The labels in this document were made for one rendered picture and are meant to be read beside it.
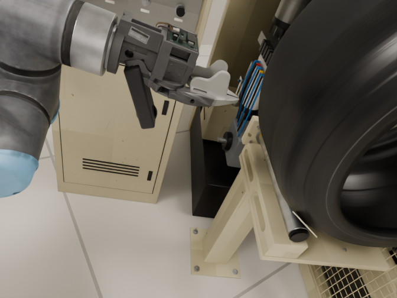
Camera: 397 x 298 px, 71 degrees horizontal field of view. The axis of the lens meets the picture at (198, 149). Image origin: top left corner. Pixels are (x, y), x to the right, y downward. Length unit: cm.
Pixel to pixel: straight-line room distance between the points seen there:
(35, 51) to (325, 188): 47
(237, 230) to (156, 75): 102
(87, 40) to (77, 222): 131
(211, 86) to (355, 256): 63
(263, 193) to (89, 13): 57
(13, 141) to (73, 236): 122
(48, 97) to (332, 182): 46
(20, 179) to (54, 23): 19
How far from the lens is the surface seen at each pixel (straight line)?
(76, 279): 149
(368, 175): 93
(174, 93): 43
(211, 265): 159
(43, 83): 48
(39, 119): 45
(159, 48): 42
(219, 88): 45
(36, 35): 43
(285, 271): 178
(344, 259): 87
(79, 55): 42
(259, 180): 79
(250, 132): 87
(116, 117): 128
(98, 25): 41
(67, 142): 145
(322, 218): 58
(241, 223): 129
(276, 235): 70
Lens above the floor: 138
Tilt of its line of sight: 40 degrees down
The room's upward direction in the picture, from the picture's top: 20 degrees clockwise
